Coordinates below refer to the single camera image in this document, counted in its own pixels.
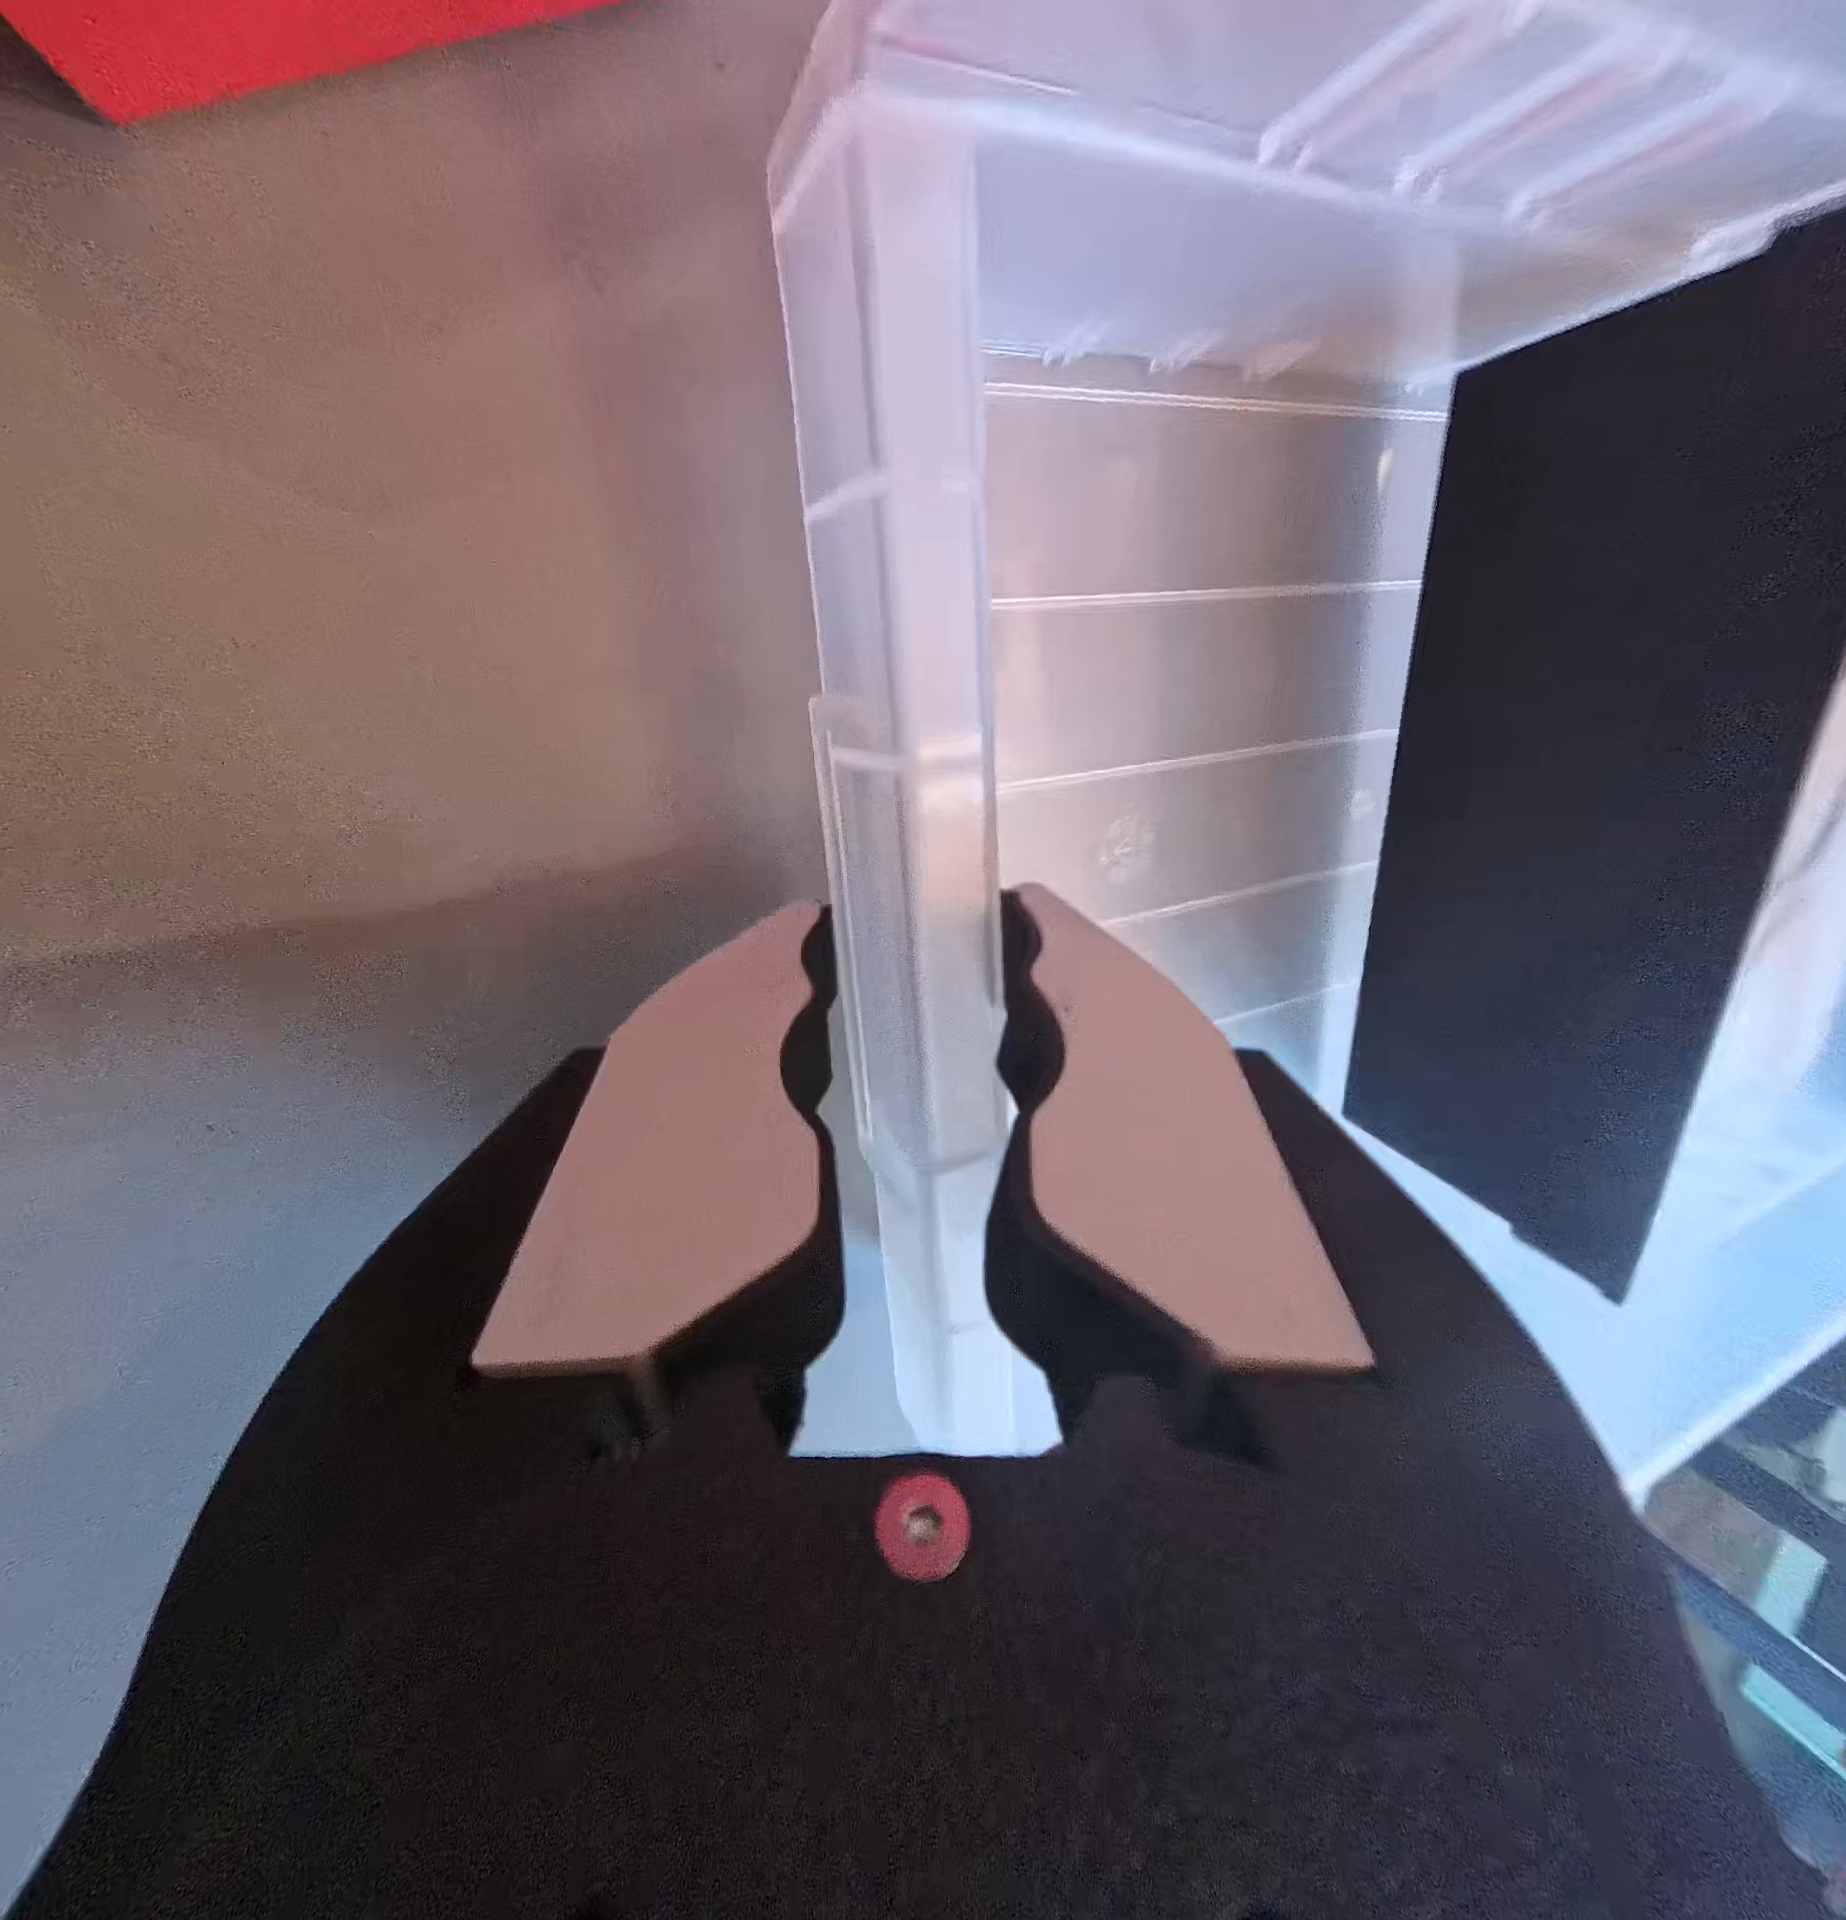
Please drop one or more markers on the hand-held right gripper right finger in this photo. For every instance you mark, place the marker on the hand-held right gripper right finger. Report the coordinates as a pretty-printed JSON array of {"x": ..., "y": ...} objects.
[{"x": 1163, "y": 1201}]

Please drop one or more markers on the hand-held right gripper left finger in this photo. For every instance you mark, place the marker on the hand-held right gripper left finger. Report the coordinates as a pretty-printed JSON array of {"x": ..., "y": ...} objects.
[{"x": 669, "y": 1185}]

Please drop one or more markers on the clear plastic bin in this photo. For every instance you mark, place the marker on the clear plastic bin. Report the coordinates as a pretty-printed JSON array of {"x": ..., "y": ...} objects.
[{"x": 1163, "y": 673}]

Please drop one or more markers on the red plastic bin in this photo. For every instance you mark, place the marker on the red plastic bin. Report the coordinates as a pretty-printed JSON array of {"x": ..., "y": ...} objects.
[{"x": 264, "y": 46}]

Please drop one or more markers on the black bin divider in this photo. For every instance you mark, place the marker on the black bin divider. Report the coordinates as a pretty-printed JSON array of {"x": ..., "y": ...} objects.
[{"x": 1582, "y": 750}]

